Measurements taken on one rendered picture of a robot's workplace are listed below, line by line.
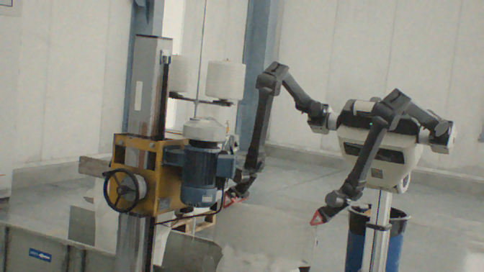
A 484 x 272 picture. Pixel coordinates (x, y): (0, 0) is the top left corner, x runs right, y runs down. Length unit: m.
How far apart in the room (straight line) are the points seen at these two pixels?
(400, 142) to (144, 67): 1.22
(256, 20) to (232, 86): 8.99
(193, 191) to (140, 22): 6.46
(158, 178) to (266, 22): 9.07
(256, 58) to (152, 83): 9.02
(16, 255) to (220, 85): 1.51
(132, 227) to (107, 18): 6.00
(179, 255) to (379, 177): 1.16
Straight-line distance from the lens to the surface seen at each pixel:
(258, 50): 11.66
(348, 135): 3.19
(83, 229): 4.03
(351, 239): 5.15
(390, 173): 3.24
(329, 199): 2.74
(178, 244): 3.63
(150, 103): 2.70
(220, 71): 2.75
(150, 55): 2.71
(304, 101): 3.07
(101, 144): 8.78
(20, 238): 3.62
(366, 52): 11.18
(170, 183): 2.80
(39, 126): 7.92
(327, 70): 11.39
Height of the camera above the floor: 1.71
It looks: 7 degrees down
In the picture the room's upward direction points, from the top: 6 degrees clockwise
